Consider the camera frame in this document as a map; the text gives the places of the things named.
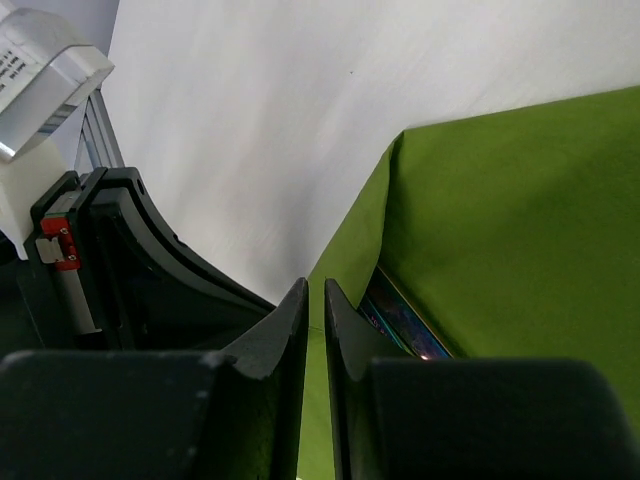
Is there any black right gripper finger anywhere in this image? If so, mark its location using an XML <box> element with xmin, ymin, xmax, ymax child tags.
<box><xmin>324</xmin><ymin>279</ymin><xmax>639</xmax><ymax>479</ymax></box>

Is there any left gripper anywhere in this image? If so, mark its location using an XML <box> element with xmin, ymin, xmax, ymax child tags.
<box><xmin>1</xmin><ymin>168</ymin><xmax>309</xmax><ymax>479</ymax></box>

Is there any green paper napkin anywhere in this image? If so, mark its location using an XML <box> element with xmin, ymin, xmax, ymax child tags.
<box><xmin>298</xmin><ymin>87</ymin><xmax>639</xmax><ymax>479</ymax></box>

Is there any left frame post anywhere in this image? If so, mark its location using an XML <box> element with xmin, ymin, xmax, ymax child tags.
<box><xmin>74</xmin><ymin>89</ymin><xmax>125</xmax><ymax>175</ymax></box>

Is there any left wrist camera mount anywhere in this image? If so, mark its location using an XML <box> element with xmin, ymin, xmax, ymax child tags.
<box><xmin>1</xmin><ymin>1</ymin><xmax>114</xmax><ymax>260</ymax></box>

